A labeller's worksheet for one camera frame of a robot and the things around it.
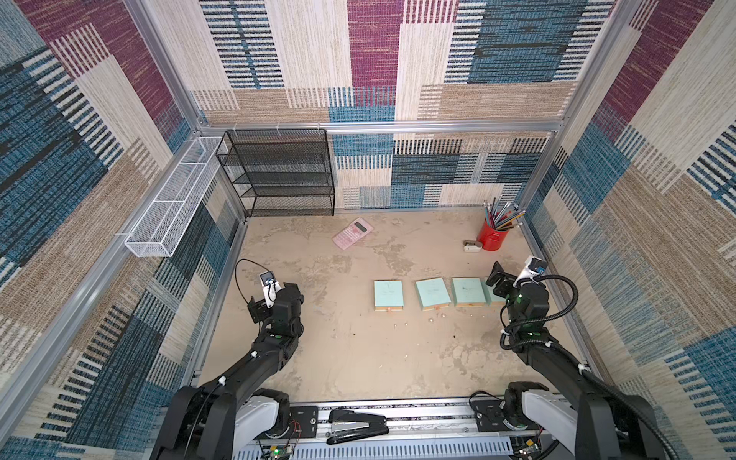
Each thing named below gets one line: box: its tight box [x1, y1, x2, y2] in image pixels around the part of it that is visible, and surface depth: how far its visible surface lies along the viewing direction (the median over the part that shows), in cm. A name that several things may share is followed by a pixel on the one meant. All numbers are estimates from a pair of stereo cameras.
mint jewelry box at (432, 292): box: [415, 276, 452, 312], surface depth 96 cm
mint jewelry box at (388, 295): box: [373, 279, 405, 312], surface depth 94 cm
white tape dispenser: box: [462, 239, 483, 253], surface depth 109 cm
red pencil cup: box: [477, 219, 509, 252], surface depth 107 cm
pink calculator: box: [331, 216, 375, 251], surface depth 114 cm
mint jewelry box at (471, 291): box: [451, 276, 492, 307], surface depth 96 cm
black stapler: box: [325, 408, 391, 445], surface depth 73 cm
